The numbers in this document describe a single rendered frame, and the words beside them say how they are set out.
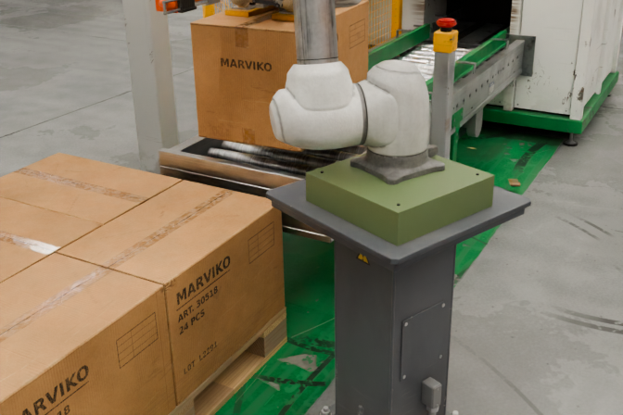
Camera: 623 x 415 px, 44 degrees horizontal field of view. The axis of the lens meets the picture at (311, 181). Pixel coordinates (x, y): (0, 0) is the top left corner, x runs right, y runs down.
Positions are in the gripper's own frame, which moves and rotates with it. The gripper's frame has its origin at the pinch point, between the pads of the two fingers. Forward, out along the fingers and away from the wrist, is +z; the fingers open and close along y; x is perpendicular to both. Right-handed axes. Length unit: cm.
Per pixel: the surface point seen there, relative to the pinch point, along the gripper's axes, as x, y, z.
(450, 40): 46, 23, -54
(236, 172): -9, 62, 0
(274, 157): 21, 67, 4
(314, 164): 21, 67, -13
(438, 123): 47, 54, -51
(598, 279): 80, 120, -109
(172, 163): -9, 63, 28
